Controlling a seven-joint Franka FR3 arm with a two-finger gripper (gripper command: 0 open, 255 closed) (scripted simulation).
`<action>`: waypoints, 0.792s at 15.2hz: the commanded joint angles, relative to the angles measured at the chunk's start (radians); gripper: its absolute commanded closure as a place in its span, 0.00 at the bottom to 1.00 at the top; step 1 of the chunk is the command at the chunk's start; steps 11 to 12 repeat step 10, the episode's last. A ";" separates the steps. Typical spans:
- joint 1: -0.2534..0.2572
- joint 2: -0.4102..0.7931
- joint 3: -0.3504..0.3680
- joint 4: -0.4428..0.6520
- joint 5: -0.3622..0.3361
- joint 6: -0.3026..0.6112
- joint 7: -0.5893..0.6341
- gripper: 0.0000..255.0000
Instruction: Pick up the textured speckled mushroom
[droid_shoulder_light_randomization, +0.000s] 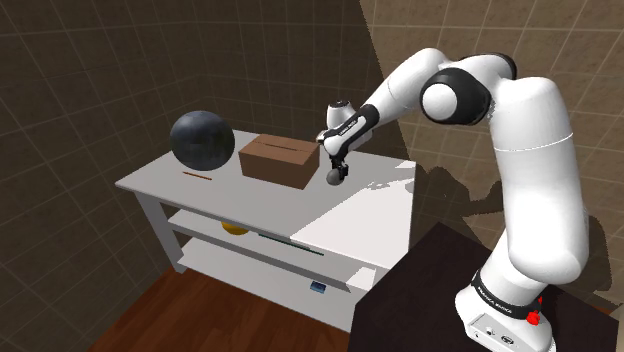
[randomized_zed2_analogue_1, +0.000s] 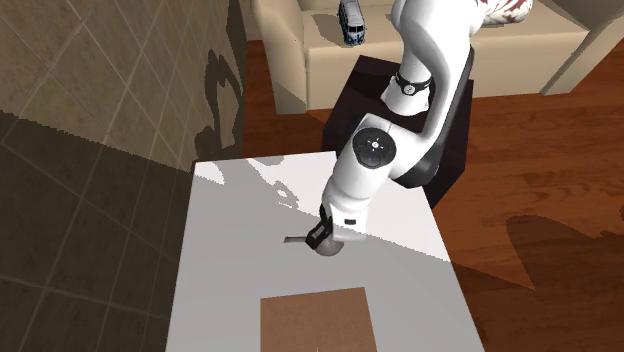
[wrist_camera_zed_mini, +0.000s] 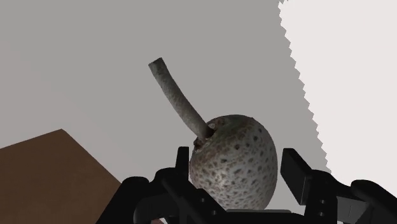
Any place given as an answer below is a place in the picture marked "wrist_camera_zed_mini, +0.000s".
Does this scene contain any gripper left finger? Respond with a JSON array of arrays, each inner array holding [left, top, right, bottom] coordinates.
[[95, 146, 230, 224]]

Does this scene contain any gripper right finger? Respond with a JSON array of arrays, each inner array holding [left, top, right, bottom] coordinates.
[[280, 148, 397, 224]]

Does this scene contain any speckled grey pear with stem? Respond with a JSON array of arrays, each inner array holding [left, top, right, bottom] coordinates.
[[148, 57, 279, 211]]

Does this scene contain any brown wooden furniture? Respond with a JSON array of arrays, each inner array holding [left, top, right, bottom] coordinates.
[[0, 129, 122, 224]]

